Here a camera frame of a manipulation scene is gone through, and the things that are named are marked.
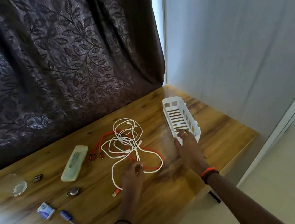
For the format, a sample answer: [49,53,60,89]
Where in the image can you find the person's left hand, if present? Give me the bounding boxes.
[117,160,150,206]

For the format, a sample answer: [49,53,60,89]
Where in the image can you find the red multi-head cable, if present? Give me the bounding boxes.
[83,122,166,183]

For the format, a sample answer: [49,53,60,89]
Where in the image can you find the clear drinking glass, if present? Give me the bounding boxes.
[0,171,29,200]

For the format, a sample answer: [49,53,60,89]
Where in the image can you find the white cable with red plug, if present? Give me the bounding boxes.
[102,130,169,198]

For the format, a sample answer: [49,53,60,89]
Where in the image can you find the black beaded bracelet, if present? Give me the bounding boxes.
[201,169,222,186]

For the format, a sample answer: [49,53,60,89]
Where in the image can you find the brown leaf-patterned curtain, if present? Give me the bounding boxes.
[0,0,180,177]

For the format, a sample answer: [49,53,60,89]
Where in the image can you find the person's right forearm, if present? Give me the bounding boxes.
[204,162,287,224]

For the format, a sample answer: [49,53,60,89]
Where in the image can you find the person's right hand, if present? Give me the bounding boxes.
[171,124,211,179]

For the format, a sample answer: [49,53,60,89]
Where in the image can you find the white and blue eraser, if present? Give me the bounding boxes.
[36,201,57,222]

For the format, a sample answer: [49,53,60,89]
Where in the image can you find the red wristband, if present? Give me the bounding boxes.
[199,167,218,178]

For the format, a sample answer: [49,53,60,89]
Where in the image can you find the white plastic slotted basket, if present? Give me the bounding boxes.
[161,93,203,148]

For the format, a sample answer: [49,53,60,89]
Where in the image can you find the pale green plastic case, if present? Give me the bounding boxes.
[55,143,94,184]

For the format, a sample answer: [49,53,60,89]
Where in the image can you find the small dark metal clip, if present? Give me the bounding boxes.
[31,173,45,184]

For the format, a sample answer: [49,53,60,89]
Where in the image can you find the small round silver object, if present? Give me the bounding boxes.
[65,187,81,198]

